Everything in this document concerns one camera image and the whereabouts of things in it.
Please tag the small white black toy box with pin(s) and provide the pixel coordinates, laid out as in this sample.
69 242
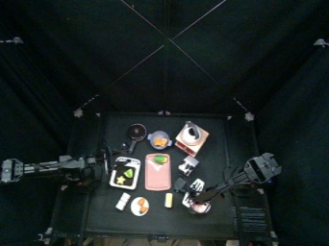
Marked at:
188 165

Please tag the white tray with black inside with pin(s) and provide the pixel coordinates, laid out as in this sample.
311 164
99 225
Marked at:
115 179

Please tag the white rice sushi toy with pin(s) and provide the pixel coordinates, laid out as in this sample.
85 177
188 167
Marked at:
123 201

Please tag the grey frame middle bracket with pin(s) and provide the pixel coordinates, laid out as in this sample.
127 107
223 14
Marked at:
163 112

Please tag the grey bowl with orange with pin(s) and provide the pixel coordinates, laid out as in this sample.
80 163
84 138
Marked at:
159 140

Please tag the pink cutting board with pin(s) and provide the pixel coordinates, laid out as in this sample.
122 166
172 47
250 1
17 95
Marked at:
156 177

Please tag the black table edge clamp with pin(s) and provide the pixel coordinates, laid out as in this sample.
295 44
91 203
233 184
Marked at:
158 237

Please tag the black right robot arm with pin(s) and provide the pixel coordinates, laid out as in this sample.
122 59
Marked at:
253 171

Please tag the black toy frying pan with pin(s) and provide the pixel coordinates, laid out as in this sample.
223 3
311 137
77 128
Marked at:
136 134

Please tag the orange toy shrimp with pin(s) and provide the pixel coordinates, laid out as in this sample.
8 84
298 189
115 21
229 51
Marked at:
143 206

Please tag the black toy utensil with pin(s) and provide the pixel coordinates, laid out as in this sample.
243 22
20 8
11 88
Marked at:
179 184

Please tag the pink toy food piece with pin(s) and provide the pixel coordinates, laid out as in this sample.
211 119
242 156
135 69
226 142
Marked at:
200 208

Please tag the grey frame corner bracket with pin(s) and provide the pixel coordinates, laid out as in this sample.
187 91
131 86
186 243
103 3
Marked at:
249 116
77 112

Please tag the white toy card piece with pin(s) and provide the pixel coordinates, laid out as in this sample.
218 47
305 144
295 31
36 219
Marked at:
186 200

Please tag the grey frame clamp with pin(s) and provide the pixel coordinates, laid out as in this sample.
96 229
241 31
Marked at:
321 42
15 40

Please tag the wooden toy stove block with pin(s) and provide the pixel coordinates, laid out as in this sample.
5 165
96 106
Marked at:
200 141

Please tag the yellow toy star piece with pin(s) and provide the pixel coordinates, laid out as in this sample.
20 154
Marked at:
120 180

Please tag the orange toy food piece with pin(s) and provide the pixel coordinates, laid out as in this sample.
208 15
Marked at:
160 142

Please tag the green yellow toy fruit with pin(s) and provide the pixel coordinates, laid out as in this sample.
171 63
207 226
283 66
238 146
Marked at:
160 159

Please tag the yellow egg sushi toy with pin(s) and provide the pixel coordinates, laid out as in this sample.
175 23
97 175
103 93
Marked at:
168 200

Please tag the white striped toy piece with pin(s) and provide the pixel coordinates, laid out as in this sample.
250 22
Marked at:
198 184

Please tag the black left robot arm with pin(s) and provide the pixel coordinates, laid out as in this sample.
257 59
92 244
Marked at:
40 167

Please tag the white round plate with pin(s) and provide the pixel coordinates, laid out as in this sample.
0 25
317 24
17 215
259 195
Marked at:
136 206

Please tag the white toy kettle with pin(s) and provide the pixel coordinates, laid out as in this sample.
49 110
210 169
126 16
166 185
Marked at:
191 134

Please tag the green toy vegetable piece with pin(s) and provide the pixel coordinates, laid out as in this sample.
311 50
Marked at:
128 173

